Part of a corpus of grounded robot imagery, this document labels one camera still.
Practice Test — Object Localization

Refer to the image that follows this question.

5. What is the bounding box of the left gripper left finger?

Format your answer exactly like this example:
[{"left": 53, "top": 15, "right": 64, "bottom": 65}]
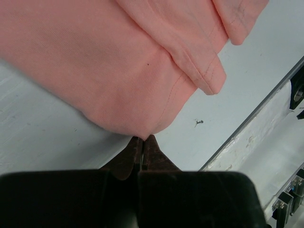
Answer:
[{"left": 0, "top": 137, "right": 143, "bottom": 228}]

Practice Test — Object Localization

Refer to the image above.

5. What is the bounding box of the white foam block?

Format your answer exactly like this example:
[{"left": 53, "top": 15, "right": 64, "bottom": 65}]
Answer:
[{"left": 203, "top": 82, "right": 304, "bottom": 208}]

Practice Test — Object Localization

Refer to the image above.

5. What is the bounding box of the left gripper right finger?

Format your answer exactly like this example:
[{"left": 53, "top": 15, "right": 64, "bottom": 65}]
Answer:
[{"left": 137, "top": 135, "right": 267, "bottom": 228}]

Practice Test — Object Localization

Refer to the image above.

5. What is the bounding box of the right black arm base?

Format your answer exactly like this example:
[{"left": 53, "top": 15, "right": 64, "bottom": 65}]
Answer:
[{"left": 290, "top": 57, "right": 304, "bottom": 110}]

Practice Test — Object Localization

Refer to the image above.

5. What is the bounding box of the pink polo shirt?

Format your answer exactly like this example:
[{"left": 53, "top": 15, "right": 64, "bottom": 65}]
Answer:
[{"left": 0, "top": 0, "right": 267, "bottom": 139}]

